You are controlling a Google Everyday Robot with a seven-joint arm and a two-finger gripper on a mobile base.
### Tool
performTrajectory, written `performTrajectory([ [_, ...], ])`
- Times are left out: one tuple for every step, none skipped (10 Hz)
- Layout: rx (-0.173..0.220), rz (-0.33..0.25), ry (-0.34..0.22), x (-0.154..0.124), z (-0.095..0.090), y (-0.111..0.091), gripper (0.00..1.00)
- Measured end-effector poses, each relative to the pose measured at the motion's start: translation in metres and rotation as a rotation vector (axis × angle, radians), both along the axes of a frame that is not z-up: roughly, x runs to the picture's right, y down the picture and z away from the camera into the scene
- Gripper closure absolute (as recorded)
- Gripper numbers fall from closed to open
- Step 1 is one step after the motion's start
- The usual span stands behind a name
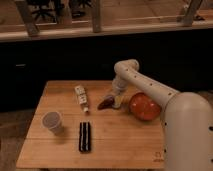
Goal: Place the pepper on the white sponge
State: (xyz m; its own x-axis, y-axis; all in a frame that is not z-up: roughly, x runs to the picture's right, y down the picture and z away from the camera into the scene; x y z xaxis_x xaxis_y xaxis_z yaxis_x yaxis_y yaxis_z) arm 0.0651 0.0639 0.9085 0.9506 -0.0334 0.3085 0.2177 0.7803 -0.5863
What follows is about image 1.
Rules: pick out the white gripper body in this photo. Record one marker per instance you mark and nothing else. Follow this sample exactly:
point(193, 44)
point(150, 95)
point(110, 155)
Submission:
point(119, 85)

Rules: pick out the yellow tipped gripper finger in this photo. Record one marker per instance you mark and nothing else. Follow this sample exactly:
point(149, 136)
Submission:
point(117, 101)

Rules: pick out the dark red pepper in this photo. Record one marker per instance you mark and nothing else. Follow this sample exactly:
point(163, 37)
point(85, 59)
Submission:
point(108, 102)

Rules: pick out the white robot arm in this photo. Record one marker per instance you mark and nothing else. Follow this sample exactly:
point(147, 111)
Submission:
point(187, 119)

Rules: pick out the orange round plate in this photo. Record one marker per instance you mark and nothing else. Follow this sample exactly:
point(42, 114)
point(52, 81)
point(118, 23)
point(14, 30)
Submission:
point(143, 107)

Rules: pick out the clear plastic cup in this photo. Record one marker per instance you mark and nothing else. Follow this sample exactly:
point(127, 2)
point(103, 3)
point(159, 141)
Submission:
point(53, 122)

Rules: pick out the black office chair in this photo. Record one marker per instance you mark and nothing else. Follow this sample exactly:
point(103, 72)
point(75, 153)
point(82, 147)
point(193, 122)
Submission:
point(44, 8)

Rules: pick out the wooden railing post middle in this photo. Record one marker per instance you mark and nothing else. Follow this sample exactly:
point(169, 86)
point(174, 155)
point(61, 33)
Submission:
point(96, 16)

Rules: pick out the wooden railing post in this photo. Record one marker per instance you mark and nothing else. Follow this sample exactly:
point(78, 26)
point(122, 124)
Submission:
point(96, 16)
point(27, 18)
point(190, 12)

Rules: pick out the wooden railing post right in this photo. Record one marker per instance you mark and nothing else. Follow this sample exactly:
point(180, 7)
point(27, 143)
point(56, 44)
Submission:
point(190, 12)

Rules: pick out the wooden railing post left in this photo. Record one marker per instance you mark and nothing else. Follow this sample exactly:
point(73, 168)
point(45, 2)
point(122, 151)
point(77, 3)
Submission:
point(27, 18)

